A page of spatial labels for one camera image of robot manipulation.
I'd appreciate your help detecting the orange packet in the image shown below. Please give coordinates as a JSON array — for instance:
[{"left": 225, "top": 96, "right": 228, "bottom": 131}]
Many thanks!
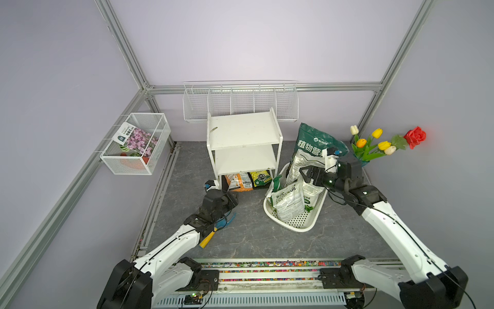
[{"left": 225, "top": 173, "right": 253, "bottom": 192}]

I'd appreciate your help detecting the white green small bag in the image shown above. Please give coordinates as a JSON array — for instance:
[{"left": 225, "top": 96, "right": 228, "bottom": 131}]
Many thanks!
[{"left": 271, "top": 175, "right": 325, "bottom": 213}]

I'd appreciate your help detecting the white fertilizer bag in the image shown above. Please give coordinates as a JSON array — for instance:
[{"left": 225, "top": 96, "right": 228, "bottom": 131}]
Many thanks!
[{"left": 286, "top": 149, "right": 325, "bottom": 184}]

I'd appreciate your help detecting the tall green soil bag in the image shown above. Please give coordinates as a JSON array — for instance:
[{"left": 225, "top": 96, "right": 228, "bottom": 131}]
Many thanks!
[{"left": 293, "top": 123, "right": 349, "bottom": 157}]

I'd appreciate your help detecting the green yellow packet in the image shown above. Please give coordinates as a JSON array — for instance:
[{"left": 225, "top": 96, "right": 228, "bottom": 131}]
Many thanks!
[{"left": 249, "top": 170, "right": 272, "bottom": 188}]

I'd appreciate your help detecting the black rose soil bag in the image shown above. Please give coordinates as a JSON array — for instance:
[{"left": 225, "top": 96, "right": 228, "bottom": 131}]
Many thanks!
[{"left": 270, "top": 180, "right": 304, "bottom": 222}]

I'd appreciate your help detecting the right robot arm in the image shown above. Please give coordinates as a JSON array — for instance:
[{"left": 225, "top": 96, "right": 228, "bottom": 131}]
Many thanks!
[{"left": 299, "top": 158, "right": 468, "bottom": 308}]

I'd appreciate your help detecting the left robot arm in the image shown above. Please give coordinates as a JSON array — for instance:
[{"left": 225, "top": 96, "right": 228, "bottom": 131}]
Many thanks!
[{"left": 97, "top": 189, "right": 238, "bottom": 308}]

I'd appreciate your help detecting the white three-tier shelf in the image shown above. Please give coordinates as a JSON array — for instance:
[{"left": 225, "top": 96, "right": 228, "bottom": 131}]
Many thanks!
[{"left": 207, "top": 108, "right": 283, "bottom": 182}]

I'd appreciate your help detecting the blue yellow garden fork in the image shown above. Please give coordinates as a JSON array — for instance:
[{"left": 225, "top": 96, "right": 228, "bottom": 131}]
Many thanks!
[{"left": 199, "top": 212, "right": 236, "bottom": 248}]

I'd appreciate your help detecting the white perforated plastic basket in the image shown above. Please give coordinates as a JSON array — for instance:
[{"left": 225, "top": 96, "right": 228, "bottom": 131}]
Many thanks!
[{"left": 263, "top": 164, "right": 326, "bottom": 233}]

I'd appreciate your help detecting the tulip bouquet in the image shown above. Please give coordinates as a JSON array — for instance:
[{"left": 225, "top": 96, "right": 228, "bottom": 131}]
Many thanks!
[{"left": 350, "top": 126, "right": 408, "bottom": 164}]

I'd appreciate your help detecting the red artificial rose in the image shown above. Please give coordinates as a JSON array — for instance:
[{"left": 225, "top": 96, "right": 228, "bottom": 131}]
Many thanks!
[{"left": 404, "top": 126, "right": 427, "bottom": 149}]

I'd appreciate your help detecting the purple flower seed packet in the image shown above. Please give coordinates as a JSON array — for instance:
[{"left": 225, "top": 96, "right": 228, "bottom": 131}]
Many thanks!
[{"left": 112, "top": 122, "right": 158, "bottom": 158}]

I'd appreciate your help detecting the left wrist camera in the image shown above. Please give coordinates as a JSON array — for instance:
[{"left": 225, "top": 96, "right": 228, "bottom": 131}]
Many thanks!
[{"left": 204, "top": 180, "right": 221, "bottom": 192}]

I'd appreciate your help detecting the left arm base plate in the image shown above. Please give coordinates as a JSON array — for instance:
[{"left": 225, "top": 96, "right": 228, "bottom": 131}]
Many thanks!
[{"left": 175, "top": 270, "right": 219, "bottom": 292}]

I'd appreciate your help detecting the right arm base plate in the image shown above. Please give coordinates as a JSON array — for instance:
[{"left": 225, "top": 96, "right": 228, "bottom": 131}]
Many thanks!
[{"left": 317, "top": 267, "right": 374, "bottom": 290}]

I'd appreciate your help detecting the white wire wall rack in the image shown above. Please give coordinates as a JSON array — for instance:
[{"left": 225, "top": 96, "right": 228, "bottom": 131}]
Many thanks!
[{"left": 183, "top": 81, "right": 299, "bottom": 122}]

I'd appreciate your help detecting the white wire cube basket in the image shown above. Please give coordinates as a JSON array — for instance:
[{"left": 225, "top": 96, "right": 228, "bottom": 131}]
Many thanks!
[{"left": 100, "top": 113, "right": 171, "bottom": 176}]

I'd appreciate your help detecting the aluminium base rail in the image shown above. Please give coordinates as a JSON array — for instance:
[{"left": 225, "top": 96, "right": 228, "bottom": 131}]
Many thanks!
[{"left": 103, "top": 257, "right": 445, "bottom": 309}]

